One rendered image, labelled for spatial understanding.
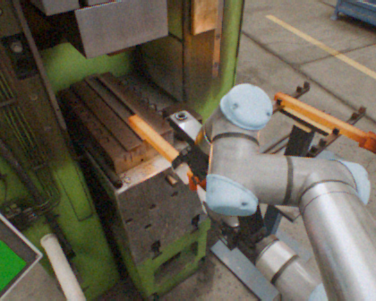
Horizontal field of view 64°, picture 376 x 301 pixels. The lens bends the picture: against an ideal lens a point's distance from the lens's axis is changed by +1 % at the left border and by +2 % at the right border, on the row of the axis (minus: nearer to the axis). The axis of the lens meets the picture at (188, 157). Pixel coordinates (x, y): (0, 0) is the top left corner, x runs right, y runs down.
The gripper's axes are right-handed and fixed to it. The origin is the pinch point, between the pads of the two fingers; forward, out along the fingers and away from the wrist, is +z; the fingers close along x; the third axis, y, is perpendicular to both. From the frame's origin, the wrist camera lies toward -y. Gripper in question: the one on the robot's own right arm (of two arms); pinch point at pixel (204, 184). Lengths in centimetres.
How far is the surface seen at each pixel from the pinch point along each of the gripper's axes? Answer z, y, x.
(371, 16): 136, 84, 375
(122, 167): 24.5, 7.7, -10.1
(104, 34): 23.8, -29.6, -7.3
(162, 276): 23, 86, -4
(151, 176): 18.5, 10.7, -4.3
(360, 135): -11, 4, 51
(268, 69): 145, 100, 207
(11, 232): 12.7, -2.0, -39.1
